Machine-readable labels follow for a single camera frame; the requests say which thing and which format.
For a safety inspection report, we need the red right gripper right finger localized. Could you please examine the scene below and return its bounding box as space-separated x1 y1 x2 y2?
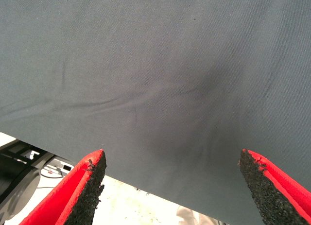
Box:
238 148 311 225

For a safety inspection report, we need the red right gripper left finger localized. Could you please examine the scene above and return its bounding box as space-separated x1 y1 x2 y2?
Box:
18 148 107 225

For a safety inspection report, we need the white floor power strip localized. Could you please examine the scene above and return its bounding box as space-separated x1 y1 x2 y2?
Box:
50 157 75 178

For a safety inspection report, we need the dark grey table cloth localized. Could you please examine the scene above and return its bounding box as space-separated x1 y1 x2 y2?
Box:
0 0 311 225

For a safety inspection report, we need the black metal frame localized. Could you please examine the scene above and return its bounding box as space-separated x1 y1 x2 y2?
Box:
0 138 56 222

